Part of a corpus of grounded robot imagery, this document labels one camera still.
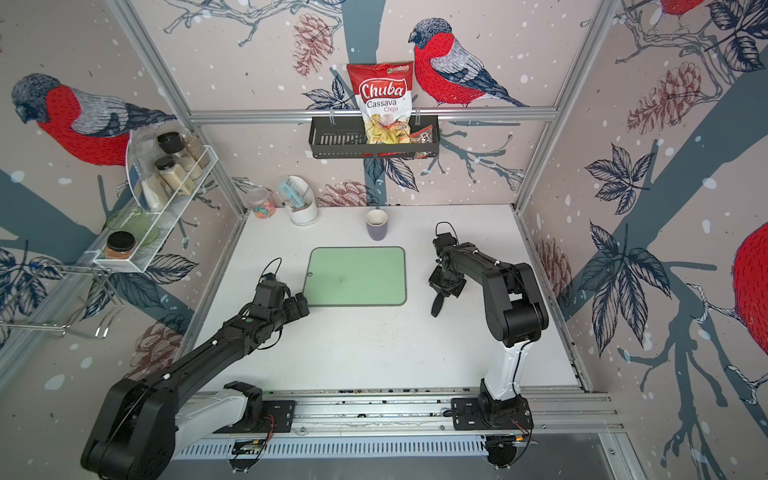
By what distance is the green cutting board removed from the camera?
968 mm

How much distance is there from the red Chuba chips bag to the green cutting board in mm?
419

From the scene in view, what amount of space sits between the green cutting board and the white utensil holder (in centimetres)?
13

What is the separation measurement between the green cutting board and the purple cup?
0.05 meters

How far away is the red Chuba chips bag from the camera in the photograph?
2.61 ft
